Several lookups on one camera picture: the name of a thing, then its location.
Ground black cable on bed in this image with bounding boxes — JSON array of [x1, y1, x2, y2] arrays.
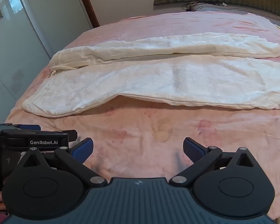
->
[[181, 0, 227, 12]]

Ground pink floral bed blanket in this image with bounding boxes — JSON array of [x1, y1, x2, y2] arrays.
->
[[6, 12, 280, 219]]

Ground cream white pants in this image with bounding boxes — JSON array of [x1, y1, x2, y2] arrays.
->
[[22, 33, 280, 118]]

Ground wardrobe with floral doors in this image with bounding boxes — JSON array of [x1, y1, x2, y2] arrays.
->
[[0, 0, 92, 123]]

